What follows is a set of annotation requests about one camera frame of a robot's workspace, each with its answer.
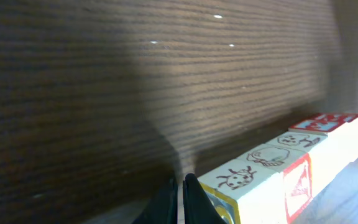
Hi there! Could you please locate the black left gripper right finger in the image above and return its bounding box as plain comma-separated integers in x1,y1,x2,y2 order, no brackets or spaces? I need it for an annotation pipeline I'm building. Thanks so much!
183,173,226,224

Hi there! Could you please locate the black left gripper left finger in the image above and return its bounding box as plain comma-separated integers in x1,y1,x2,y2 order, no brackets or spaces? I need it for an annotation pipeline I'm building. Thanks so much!
132,178,178,224

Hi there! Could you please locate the white block letter M ladybug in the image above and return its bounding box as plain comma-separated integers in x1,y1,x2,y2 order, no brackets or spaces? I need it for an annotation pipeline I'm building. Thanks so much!
198,159,287,224

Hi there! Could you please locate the white block number 4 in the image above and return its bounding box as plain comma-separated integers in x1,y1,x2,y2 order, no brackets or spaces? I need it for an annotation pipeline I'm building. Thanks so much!
267,131,341,197

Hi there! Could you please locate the red block letter A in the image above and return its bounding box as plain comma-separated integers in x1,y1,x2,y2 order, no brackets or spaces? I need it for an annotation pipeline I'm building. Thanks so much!
237,144,313,223

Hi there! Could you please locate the white block with green edge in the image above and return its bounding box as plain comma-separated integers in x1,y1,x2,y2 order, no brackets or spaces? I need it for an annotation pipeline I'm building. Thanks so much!
310,113,358,123

